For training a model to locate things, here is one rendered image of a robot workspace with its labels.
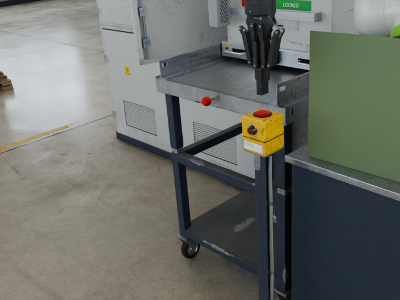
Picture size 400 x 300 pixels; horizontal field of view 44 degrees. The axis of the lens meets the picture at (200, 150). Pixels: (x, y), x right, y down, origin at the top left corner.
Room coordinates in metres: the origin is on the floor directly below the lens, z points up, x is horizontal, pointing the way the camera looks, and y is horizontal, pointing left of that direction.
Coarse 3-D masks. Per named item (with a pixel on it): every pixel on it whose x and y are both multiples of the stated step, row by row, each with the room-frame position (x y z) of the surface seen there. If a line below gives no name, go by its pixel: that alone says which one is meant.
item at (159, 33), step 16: (144, 0) 2.14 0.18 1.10; (160, 0) 2.16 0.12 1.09; (176, 0) 2.19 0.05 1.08; (192, 0) 2.22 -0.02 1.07; (144, 16) 2.11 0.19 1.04; (160, 16) 2.16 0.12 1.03; (176, 16) 2.19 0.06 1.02; (192, 16) 2.22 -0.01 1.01; (208, 16) 2.25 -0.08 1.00; (144, 32) 2.11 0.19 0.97; (160, 32) 2.16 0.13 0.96; (176, 32) 2.19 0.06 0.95; (192, 32) 2.21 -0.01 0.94; (208, 32) 2.24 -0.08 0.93; (224, 32) 2.27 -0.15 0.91; (144, 48) 2.13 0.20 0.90; (160, 48) 2.15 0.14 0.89; (176, 48) 2.18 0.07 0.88; (192, 48) 2.21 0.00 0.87; (144, 64) 2.09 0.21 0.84
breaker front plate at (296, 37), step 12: (240, 0) 1.97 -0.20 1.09; (312, 0) 1.73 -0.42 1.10; (324, 0) 1.69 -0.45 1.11; (312, 12) 1.72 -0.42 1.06; (324, 12) 1.69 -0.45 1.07; (240, 24) 1.98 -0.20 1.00; (288, 24) 1.80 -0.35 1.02; (300, 24) 1.76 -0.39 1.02; (312, 24) 1.72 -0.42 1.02; (324, 24) 1.69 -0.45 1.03; (228, 36) 2.03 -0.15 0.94; (240, 36) 1.98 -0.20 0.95; (288, 36) 1.80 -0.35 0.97; (300, 36) 1.76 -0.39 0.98; (288, 48) 1.80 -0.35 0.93; (300, 48) 1.76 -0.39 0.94
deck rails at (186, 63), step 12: (204, 48) 1.99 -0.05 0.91; (216, 48) 2.03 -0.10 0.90; (168, 60) 1.86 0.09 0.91; (180, 60) 1.90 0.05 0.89; (192, 60) 1.94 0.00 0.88; (204, 60) 1.98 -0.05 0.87; (216, 60) 2.03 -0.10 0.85; (228, 60) 2.03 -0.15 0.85; (168, 72) 1.86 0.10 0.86; (180, 72) 1.89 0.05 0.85; (288, 84) 1.45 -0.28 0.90; (300, 84) 1.49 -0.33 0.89; (288, 96) 1.45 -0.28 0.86; (300, 96) 1.49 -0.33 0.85
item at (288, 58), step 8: (224, 40) 2.05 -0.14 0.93; (224, 48) 2.03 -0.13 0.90; (232, 48) 2.00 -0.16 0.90; (240, 48) 1.96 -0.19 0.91; (240, 56) 1.96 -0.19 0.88; (280, 56) 1.81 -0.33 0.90; (288, 56) 1.79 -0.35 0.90; (296, 56) 1.76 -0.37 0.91; (304, 56) 1.73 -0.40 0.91; (280, 64) 1.81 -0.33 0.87; (288, 64) 1.79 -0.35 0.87; (296, 64) 1.76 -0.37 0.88
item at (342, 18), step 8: (336, 0) 1.68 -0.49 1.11; (344, 0) 1.71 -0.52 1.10; (352, 0) 1.74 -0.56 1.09; (336, 8) 1.68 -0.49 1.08; (344, 8) 1.71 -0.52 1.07; (352, 8) 1.74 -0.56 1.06; (336, 16) 1.68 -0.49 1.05; (344, 16) 1.71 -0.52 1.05; (352, 16) 1.75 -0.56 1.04; (336, 24) 1.68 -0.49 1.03; (344, 24) 1.71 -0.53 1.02; (352, 24) 1.75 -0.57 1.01; (336, 32) 1.68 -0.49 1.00; (344, 32) 1.71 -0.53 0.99; (352, 32) 1.75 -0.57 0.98
